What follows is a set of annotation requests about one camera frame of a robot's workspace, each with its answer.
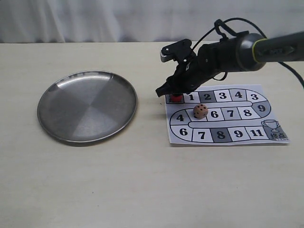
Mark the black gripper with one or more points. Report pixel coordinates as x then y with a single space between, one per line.
211 60

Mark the red cylinder game piece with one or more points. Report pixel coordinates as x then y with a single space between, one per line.
176 98

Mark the wooden die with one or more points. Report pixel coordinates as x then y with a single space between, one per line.
200 111

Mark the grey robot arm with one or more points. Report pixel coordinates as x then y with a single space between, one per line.
244 53

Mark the paper game board sheet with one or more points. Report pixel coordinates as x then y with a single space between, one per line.
238 114

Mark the round metal plate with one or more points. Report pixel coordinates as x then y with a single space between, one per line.
87 107

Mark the white backdrop curtain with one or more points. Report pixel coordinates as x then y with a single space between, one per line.
31 21

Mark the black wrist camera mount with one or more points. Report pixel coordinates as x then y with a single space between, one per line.
179 51

